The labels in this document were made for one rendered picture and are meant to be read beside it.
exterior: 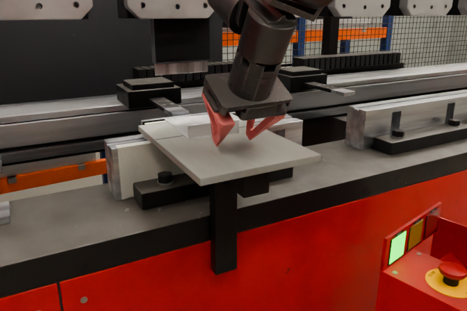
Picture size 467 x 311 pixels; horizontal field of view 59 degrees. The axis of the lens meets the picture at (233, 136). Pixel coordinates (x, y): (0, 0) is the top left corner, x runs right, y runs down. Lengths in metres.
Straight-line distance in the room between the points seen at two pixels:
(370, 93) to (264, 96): 0.85
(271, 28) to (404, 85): 1.03
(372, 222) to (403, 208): 0.09
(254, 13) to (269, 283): 0.51
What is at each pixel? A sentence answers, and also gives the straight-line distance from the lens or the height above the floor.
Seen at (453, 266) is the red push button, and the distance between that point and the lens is 0.75.
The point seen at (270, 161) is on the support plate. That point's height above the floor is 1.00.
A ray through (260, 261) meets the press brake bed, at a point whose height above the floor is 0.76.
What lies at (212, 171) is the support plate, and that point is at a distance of 0.51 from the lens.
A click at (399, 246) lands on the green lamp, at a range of 0.77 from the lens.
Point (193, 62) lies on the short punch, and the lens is 0.76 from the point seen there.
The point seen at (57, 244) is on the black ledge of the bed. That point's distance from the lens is 0.65.
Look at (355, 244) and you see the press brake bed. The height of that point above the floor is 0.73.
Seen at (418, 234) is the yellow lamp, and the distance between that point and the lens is 0.82.
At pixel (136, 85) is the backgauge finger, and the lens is 0.92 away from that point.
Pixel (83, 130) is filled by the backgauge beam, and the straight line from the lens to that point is 0.96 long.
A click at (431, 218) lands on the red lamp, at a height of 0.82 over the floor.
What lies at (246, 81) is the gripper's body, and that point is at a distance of 0.50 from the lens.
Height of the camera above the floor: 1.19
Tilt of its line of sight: 17 degrees down
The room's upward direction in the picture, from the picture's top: straight up
